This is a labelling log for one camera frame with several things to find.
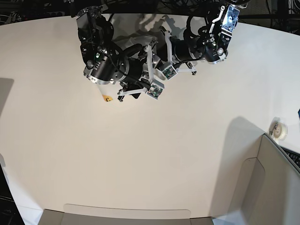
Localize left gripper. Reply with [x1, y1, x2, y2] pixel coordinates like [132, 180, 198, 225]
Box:
[159, 26, 197, 75]

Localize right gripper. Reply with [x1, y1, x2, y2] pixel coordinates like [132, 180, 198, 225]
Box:
[117, 39, 158, 102]

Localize white printed t-shirt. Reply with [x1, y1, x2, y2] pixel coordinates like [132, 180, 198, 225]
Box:
[97, 32, 165, 103]

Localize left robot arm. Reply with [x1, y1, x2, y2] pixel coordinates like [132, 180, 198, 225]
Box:
[157, 0, 248, 79]

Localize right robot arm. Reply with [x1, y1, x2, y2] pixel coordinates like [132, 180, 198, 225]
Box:
[76, 6, 165, 102]

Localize clear tape roll dispenser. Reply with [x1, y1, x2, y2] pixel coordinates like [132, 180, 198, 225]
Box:
[269, 117, 288, 141]

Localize black keyboard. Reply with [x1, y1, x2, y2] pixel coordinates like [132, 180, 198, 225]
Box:
[280, 146, 300, 168]

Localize grey cardboard box bottom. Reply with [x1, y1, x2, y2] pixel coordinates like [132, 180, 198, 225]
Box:
[39, 204, 213, 225]

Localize grey cardboard box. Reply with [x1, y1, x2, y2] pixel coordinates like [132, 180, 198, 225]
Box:
[240, 135, 300, 225]
[39, 204, 213, 225]

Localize grey cardboard box right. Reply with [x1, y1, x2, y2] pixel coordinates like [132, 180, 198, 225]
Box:
[240, 135, 300, 225]

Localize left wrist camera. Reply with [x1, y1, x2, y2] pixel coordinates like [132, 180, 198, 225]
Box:
[162, 65, 178, 80]

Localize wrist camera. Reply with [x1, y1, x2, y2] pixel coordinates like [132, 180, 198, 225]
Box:
[146, 80, 165, 100]
[162, 65, 178, 80]

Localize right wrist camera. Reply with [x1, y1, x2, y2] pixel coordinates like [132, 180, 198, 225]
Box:
[146, 80, 165, 100]

